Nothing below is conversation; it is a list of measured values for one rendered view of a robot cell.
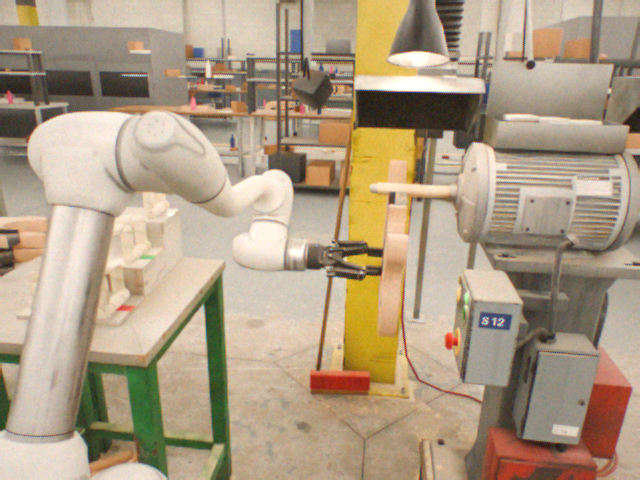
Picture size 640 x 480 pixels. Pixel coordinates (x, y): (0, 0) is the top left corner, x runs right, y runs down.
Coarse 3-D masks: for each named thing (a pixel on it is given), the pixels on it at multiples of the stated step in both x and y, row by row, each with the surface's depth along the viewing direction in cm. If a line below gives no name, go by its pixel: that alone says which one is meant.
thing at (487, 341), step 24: (480, 288) 101; (504, 288) 101; (456, 312) 113; (480, 312) 97; (504, 312) 96; (456, 336) 111; (480, 336) 99; (504, 336) 98; (528, 336) 116; (456, 360) 109; (480, 360) 101; (504, 360) 100; (480, 384) 103; (504, 384) 102
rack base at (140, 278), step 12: (120, 252) 142; (156, 252) 143; (132, 264) 134; (144, 264) 134; (156, 264) 141; (108, 276) 133; (132, 276) 133; (144, 276) 133; (156, 276) 142; (108, 288) 134; (132, 288) 134; (144, 288) 134
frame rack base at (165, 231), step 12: (144, 216) 149; (168, 216) 150; (132, 228) 145; (156, 228) 145; (168, 228) 149; (180, 228) 159; (120, 240) 147; (156, 240) 146; (168, 240) 149; (180, 240) 160; (168, 252) 150; (180, 252) 160; (168, 264) 150
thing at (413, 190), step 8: (384, 184) 126; (392, 184) 126; (400, 184) 126; (408, 184) 125; (416, 184) 125; (384, 192) 126; (408, 192) 125; (416, 192) 124; (424, 192) 124; (432, 192) 124; (440, 192) 124; (448, 192) 123
